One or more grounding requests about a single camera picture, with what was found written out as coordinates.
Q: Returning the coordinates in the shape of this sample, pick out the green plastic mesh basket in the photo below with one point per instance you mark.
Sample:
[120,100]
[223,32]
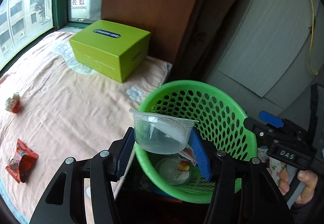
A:
[219,120]

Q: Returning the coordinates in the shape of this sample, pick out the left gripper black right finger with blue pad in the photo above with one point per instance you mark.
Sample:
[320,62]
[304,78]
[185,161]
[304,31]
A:
[244,191]

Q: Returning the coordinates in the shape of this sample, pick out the white red wrapper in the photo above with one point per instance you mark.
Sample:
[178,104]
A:
[12,103]

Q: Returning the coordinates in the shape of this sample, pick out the clear plastic cup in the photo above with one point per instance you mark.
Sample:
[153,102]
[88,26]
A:
[161,134]

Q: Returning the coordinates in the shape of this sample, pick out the clear purple plastic wrapper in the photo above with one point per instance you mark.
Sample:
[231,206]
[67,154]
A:
[188,154]

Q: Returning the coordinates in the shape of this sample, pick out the pink blanket teal pattern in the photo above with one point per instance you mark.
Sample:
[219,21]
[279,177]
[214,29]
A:
[67,110]

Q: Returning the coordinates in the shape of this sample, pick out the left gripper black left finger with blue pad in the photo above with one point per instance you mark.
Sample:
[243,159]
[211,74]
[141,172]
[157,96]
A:
[63,200]

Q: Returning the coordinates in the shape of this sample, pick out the red snack wrapper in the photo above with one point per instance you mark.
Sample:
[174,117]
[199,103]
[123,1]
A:
[22,162]

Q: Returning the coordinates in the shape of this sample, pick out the orange peel piece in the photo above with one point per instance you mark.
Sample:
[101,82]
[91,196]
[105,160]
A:
[183,166]

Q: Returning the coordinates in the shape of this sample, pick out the lime green cardboard box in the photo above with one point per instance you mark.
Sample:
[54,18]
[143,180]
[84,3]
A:
[112,49]

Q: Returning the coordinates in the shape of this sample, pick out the white round plastic lid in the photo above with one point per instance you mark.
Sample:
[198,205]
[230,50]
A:
[169,172]

